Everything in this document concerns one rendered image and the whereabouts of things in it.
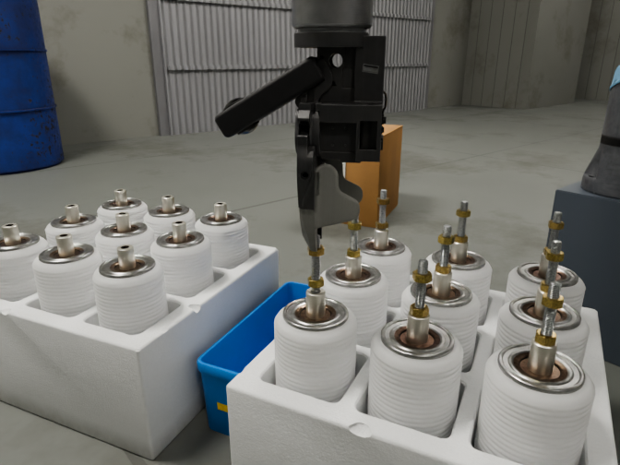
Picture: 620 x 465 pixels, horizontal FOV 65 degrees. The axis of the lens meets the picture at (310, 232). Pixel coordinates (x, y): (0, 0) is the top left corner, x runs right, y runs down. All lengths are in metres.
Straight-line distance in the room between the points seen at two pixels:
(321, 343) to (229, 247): 0.39
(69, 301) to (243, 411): 0.33
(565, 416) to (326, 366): 0.23
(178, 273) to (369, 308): 0.31
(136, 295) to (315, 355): 0.28
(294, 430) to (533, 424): 0.24
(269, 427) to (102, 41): 3.23
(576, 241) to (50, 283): 0.88
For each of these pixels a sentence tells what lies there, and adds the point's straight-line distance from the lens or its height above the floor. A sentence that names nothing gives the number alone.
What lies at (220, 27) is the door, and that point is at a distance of 3.93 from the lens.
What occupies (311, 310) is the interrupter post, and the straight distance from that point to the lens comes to 0.55.
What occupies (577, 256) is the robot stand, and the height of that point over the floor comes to 0.18.
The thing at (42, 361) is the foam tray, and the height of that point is 0.11.
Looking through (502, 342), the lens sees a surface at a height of 0.22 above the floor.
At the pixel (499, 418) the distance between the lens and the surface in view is 0.52.
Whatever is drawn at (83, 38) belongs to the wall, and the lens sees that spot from 3.58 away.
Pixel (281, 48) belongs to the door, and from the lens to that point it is 4.25.
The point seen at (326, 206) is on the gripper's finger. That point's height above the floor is 0.39.
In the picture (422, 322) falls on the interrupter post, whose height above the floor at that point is 0.28.
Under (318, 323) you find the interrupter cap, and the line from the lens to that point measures 0.54.
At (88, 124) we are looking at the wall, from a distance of 3.59.
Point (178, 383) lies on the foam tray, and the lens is 0.76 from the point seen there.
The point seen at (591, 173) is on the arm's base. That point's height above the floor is 0.33.
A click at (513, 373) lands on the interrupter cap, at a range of 0.51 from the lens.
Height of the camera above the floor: 0.53
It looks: 20 degrees down
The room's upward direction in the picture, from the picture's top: straight up
